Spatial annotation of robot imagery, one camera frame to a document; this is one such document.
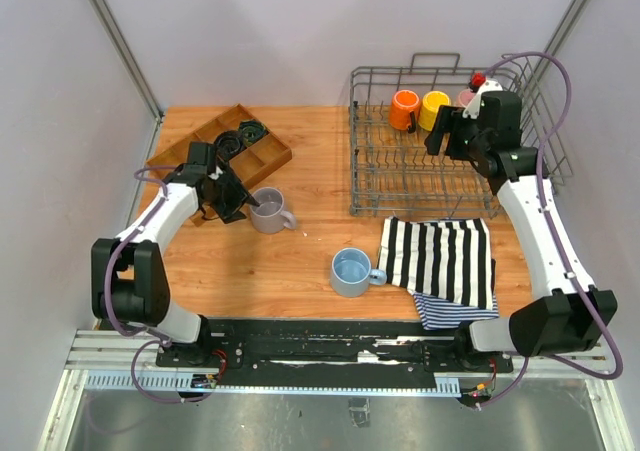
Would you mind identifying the yellow enamel mug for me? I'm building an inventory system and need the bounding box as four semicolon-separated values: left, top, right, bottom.
418;90;451;131

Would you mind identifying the lilac grey mug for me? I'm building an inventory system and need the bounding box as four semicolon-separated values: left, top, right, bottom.
249;187;297;234

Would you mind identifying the pink ghost pattern mug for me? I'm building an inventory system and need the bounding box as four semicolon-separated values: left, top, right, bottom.
455;88;476;108

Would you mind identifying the orange glass mug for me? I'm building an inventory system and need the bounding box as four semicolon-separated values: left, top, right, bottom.
388;89;421;134

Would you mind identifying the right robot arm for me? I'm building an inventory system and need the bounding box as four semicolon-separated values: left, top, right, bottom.
425;90;618;371

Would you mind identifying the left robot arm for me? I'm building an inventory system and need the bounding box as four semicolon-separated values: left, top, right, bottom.
91;142;256;367

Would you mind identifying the black white striped cloth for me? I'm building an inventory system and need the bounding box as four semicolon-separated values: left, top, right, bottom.
378;217;496;312

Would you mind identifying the light blue mug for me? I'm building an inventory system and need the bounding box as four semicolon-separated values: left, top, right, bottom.
329;248;387;298

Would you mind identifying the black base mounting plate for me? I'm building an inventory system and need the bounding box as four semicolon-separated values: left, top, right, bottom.
155;318;515;375

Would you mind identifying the blue white striped cloth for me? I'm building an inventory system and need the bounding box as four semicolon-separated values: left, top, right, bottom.
413;294;500;331

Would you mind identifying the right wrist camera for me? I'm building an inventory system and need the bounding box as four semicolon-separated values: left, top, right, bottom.
462;73;503;119

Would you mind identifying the black cable coil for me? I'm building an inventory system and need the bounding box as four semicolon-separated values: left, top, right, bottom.
214;130;246;161

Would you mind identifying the grey wire dish rack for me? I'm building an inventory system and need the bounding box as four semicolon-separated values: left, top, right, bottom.
349;52;573;221

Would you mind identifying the green cable coil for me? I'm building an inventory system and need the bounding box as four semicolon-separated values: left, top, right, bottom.
237;119;270;146

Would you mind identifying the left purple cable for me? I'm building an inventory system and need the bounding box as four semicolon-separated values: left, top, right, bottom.
82;166;216;435

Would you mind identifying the purple cable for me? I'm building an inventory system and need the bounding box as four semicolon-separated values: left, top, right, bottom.
82;166;216;435
469;51;625;412

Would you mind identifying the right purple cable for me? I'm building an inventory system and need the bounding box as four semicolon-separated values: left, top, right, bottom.
469;51;625;412

